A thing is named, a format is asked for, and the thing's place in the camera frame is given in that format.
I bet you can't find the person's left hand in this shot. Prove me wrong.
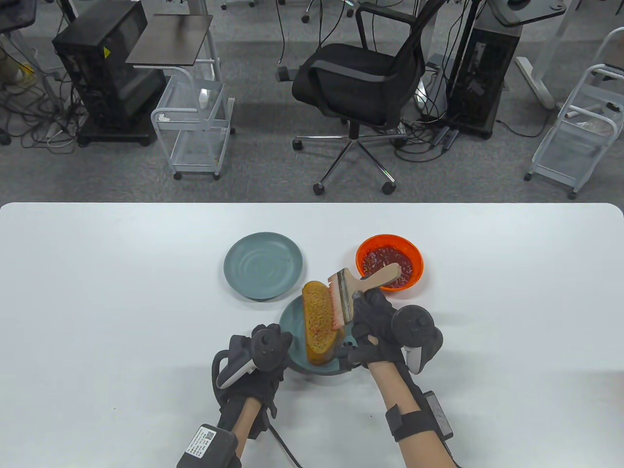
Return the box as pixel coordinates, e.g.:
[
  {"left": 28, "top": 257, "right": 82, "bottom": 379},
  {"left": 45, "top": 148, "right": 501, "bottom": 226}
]
[{"left": 214, "top": 324, "right": 294, "bottom": 420}]

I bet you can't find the person's right hand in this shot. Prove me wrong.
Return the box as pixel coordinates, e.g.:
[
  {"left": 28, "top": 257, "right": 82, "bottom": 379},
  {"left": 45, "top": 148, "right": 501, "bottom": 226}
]
[{"left": 340, "top": 288, "right": 410, "bottom": 371}]

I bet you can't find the wooden brush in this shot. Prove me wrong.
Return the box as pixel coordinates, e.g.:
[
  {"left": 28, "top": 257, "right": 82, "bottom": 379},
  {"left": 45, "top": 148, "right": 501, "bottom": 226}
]
[{"left": 327, "top": 263, "right": 403, "bottom": 332}]

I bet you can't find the toasted bread slice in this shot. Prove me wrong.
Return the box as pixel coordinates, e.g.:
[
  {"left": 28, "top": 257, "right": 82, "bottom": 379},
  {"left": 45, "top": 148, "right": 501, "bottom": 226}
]
[{"left": 302, "top": 281, "right": 347, "bottom": 366}]

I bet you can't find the teal round plate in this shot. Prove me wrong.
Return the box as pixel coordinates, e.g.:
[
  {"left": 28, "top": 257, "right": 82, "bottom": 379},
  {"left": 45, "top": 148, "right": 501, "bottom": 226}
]
[
  {"left": 224, "top": 232, "right": 303, "bottom": 301},
  {"left": 280, "top": 295, "right": 361, "bottom": 376}
]

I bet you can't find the person's right forearm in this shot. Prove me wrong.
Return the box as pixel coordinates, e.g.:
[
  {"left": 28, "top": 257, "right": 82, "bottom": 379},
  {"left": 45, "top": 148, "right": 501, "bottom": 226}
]
[{"left": 368, "top": 363, "right": 456, "bottom": 468}]

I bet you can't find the person's left forearm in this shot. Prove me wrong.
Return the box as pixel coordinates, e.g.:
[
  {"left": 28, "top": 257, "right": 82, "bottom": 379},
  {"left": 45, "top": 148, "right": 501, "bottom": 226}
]
[{"left": 229, "top": 397, "right": 261, "bottom": 468}]

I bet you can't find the black round controller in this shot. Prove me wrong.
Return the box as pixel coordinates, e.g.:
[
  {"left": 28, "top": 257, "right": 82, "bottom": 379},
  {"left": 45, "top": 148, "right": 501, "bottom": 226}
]
[
  {"left": 212, "top": 329, "right": 288, "bottom": 390},
  {"left": 391, "top": 305, "right": 443, "bottom": 375}
]

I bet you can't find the orange plastic bowl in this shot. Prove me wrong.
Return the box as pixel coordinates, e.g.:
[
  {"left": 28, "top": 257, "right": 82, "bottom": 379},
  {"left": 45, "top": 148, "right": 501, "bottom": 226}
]
[{"left": 355, "top": 234, "right": 424, "bottom": 292}]

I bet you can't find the black power strip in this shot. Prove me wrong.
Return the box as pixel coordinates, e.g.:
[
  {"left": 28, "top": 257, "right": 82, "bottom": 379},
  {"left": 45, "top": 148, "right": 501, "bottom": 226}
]
[{"left": 431, "top": 128, "right": 459, "bottom": 149}]

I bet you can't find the black office chair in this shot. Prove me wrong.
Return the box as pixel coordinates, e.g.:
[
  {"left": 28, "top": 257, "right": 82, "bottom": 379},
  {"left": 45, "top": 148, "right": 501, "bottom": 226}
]
[{"left": 292, "top": 0, "right": 449, "bottom": 195}]

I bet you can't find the white-legged grey desk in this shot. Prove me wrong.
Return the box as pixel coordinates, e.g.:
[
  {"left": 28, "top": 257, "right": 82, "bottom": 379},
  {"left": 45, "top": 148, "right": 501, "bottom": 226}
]
[{"left": 487, "top": 0, "right": 585, "bottom": 110}]

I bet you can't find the dark brown side table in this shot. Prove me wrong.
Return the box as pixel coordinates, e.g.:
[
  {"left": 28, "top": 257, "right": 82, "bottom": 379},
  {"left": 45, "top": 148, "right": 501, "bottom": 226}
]
[{"left": 125, "top": 0, "right": 220, "bottom": 81}]

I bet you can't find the black computer tower yellow sticker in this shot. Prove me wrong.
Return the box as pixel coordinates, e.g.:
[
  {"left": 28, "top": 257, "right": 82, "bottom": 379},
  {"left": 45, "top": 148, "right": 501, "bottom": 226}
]
[{"left": 52, "top": 1, "right": 166, "bottom": 147}]

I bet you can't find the dark desk with grey leg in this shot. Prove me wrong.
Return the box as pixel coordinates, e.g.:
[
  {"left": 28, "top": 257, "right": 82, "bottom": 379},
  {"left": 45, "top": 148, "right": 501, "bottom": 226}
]
[{"left": 0, "top": 0, "right": 59, "bottom": 113}]

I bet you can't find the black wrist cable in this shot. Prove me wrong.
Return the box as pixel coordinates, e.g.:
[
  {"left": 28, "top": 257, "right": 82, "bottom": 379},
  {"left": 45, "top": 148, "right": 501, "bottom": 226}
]
[{"left": 266, "top": 424, "right": 303, "bottom": 468}]

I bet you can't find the black wrist camera white label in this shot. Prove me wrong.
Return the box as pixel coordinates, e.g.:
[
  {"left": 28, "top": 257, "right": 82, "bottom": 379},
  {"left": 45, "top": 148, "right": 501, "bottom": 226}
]
[{"left": 176, "top": 424, "right": 239, "bottom": 468}]

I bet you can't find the black wrist camera with strap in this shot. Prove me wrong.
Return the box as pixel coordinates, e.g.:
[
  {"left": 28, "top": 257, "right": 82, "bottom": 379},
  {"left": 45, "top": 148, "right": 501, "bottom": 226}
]
[{"left": 385, "top": 390, "right": 454, "bottom": 442}]

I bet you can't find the white wire trolley cart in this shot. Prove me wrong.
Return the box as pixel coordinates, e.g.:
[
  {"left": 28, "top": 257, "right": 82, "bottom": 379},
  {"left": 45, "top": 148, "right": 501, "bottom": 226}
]
[
  {"left": 524, "top": 27, "right": 624, "bottom": 199},
  {"left": 151, "top": 66, "right": 236, "bottom": 181}
]

